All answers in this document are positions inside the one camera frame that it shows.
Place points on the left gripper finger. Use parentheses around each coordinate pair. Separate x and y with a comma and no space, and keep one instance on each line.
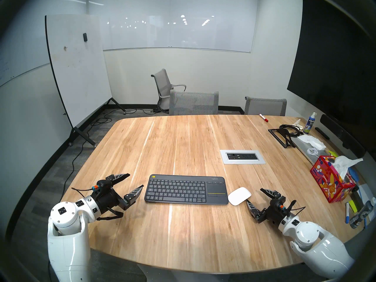
(119,177)
(133,194)

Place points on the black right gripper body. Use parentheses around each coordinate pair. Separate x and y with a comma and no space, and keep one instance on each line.
(274,212)

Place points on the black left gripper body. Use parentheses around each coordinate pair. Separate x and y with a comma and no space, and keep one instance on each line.
(107,197)

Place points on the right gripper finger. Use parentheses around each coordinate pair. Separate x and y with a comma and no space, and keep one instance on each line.
(253,208)
(271,194)

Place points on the white computer mouse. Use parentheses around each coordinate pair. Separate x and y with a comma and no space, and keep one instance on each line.
(239,196)

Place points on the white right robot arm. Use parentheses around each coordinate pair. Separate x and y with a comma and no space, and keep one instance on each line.
(323,252)

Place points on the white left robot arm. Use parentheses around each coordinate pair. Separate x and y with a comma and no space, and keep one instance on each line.
(67,249)

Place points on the silver table power outlet panel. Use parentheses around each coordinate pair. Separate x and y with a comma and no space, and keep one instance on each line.
(242,157)

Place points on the silver closed laptop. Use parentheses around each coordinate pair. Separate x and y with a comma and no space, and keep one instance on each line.
(304,151)

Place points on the black laptop stand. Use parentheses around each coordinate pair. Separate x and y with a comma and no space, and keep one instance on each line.
(280,137)

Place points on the red floral tissue box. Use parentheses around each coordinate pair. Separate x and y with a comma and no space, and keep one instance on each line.
(327,180)

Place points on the large crumpled white tissue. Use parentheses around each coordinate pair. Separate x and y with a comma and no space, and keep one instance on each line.
(312,141)

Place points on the blue whiteboard marker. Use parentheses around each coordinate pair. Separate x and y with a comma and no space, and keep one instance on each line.
(347,213)

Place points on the yellow sticky note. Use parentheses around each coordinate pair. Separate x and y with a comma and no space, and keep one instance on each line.
(332,153)

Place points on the small crumpled white tissue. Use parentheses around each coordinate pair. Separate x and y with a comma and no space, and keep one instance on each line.
(298,123)

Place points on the red whiteboard marker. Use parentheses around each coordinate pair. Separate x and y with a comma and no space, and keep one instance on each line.
(263,117)

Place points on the whiteboard cleaner spray bottle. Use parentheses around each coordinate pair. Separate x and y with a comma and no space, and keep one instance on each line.
(309,125)

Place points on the black remote control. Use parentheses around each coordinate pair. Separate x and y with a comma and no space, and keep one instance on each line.
(322,133)

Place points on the white facial tissue sheet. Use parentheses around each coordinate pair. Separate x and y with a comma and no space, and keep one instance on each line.
(345,164)

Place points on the blue plastic object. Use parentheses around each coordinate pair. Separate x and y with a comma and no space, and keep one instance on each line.
(354,174)

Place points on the grey mesh office chair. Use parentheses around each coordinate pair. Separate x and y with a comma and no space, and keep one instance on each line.
(265,107)
(194,103)

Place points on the black video conference bar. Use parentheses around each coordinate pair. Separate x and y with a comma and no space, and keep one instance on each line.
(343,136)

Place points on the white paper sheet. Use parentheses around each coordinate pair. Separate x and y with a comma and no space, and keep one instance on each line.
(365,193)

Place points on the grey armrest office chair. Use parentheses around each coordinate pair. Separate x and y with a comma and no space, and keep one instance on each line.
(162,81)

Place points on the rolling whiteboard on black stand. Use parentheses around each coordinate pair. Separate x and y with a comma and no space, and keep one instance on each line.
(79,70)

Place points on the large black TV screen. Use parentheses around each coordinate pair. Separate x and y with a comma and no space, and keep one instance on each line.
(335,64)

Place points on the wall-mounted glass whiteboard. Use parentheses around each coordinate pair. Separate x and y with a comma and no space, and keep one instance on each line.
(182,31)
(23,43)

